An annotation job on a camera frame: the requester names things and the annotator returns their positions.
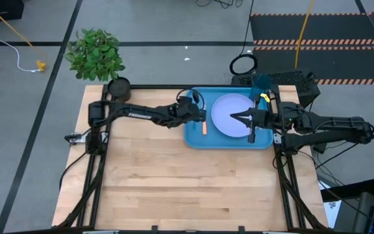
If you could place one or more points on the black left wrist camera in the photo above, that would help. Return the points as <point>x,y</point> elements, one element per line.
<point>187,104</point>

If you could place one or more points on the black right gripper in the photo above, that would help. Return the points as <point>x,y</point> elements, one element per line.
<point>265,117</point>

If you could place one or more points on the yellow paper tag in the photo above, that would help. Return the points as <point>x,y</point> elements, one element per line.
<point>265,97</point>

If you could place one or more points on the black hazard-striped floor mat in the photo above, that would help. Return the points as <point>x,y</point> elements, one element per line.
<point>320,29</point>

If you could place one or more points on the black perforated box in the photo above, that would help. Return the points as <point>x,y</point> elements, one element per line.
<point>291,78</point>

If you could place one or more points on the lavender round plate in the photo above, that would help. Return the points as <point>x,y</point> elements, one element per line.
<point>226,104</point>

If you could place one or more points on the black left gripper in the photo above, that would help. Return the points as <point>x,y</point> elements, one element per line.
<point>193,117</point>

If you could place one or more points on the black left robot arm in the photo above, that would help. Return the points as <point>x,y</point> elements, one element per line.
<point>135,113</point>

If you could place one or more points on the black plant pot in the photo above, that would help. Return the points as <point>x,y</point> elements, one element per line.
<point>119,89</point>

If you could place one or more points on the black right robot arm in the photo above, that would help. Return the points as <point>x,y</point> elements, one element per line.
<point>336,125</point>

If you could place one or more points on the green leafy plant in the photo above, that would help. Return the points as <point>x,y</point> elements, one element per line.
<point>94,55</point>

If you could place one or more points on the blue plastic tray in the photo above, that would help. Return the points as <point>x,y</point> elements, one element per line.
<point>226,143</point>

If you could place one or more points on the blue translucent plastic cup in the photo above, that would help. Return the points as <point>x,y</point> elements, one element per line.
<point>261,83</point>

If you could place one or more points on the black floor box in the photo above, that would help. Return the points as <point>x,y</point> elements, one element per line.
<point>2,9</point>

